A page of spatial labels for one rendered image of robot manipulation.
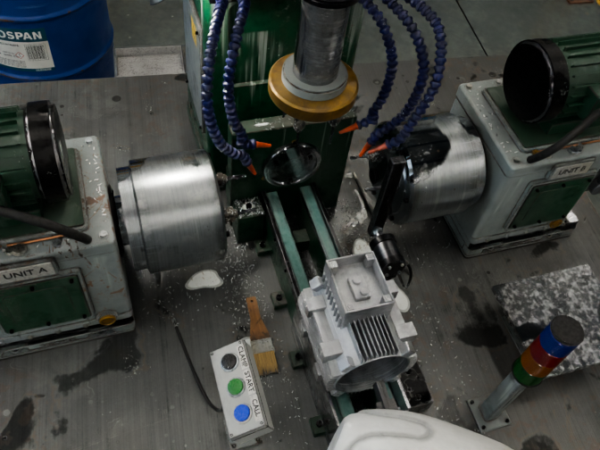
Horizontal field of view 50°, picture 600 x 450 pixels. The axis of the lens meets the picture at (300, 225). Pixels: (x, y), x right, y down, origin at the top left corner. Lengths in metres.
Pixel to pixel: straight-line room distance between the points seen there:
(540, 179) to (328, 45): 0.66
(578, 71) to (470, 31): 2.43
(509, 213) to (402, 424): 1.09
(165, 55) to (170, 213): 1.59
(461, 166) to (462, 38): 2.39
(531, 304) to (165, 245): 0.85
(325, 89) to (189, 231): 0.39
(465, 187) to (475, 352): 0.40
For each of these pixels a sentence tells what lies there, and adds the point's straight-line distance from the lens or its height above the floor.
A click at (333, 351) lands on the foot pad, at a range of 1.23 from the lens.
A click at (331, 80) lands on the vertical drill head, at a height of 1.36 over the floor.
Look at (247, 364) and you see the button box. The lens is 1.20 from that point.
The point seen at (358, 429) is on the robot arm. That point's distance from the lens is 0.64.
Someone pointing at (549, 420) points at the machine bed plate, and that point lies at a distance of 1.63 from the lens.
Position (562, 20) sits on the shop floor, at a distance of 4.26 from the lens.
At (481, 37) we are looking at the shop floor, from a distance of 3.90.
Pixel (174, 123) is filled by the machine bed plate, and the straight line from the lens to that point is 1.95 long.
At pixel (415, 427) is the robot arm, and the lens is 0.65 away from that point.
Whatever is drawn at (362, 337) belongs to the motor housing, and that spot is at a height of 1.09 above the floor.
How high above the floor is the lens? 2.18
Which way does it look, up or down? 54 degrees down
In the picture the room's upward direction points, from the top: 9 degrees clockwise
